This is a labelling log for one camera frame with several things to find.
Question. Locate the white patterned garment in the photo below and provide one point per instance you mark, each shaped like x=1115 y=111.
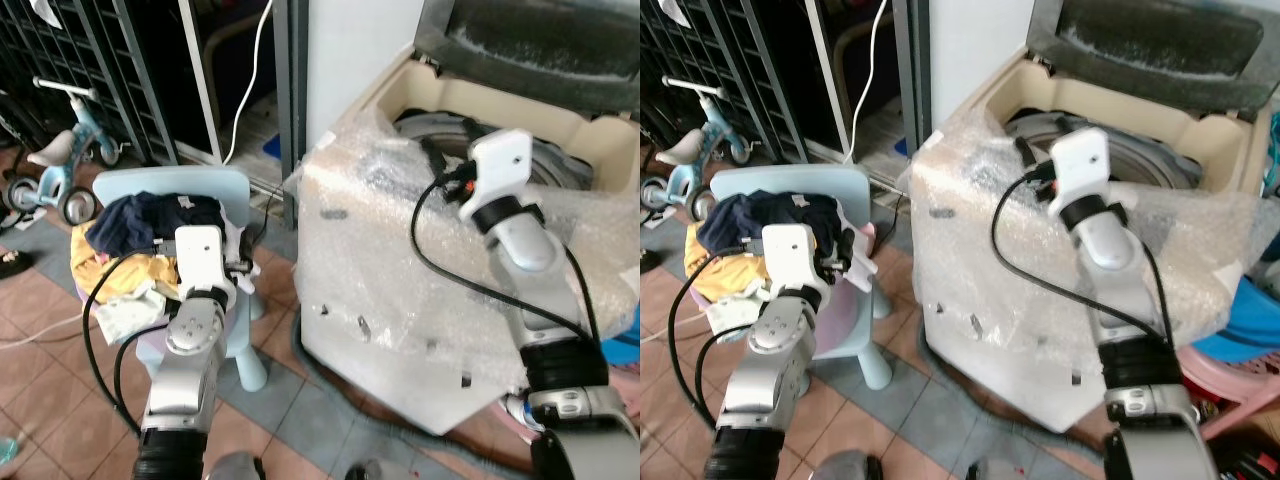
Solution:
x=125 y=315
x=735 y=312

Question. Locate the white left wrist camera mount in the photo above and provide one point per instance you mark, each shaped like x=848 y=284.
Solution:
x=795 y=258
x=200 y=258

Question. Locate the yellow garment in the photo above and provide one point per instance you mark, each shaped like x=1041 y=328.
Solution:
x=725 y=275
x=125 y=275

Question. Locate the grey metal door post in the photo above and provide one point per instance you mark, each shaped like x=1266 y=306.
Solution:
x=290 y=90
x=912 y=70

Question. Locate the robot left leg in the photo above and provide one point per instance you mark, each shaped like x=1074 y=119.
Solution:
x=840 y=467
x=235 y=468

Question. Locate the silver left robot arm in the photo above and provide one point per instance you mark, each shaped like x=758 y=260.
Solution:
x=180 y=385
x=762 y=385

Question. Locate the robot right leg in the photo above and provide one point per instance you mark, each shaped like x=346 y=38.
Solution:
x=988 y=472
x=365 y=472

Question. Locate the light blue child chair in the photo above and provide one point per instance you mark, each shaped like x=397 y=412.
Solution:
x=150 y=182
x=780 y=180

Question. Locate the black grid crate stack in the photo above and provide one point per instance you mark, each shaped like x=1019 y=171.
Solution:
x=700 y=40
x=60 y=50

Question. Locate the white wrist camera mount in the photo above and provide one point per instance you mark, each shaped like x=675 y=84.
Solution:
x=795 y=258
x=200 y=258
x=1080 y=162
x=500 y=165

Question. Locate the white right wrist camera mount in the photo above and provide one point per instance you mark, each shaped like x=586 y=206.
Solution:
x=1080 y=162
x=500 y=165

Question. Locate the pink plastic stool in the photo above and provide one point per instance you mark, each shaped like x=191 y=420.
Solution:
x=1235 y=385
x=622 y=382

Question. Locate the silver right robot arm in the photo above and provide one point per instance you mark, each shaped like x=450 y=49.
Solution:
x=1110 y=250
x=535 y=260

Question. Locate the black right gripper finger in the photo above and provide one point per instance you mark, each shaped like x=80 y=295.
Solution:
x=1024 y=150
x=432 y=156

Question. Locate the dark sandal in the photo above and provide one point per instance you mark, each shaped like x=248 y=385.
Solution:
x=12 y=264
x=648 y=260

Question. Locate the light blue child tricycle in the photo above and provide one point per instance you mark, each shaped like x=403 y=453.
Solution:
x=700 y=135
x=85 y=135

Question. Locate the blue plastic basin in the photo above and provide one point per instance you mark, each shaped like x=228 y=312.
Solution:
x=625 y=340
x=1240 y=320

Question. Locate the clear bubble wrap sheet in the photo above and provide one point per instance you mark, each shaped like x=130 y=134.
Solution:
x=380 y=250
x=1000 y=250

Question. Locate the robot leg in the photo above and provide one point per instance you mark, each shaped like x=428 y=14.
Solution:
x=235 y=468
x=365 y=472
x=988 y=472
x=840 y=467

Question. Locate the white top-load washing machine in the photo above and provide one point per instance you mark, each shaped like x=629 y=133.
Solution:
x=1010 y=392
x=400 y=395

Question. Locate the grey washing machine lid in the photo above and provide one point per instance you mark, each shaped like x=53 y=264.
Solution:
x=1150 y=40
x=520 y=40

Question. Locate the navy blue garment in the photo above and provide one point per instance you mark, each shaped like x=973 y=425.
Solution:
x=140 y=222
x=750 y=222

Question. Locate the lilac plastic basin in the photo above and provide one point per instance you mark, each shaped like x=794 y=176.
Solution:
x=850 y=325
x=150 y=345

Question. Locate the grey washer drum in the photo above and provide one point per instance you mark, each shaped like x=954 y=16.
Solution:
x=565 y=160
x=1150 y=160

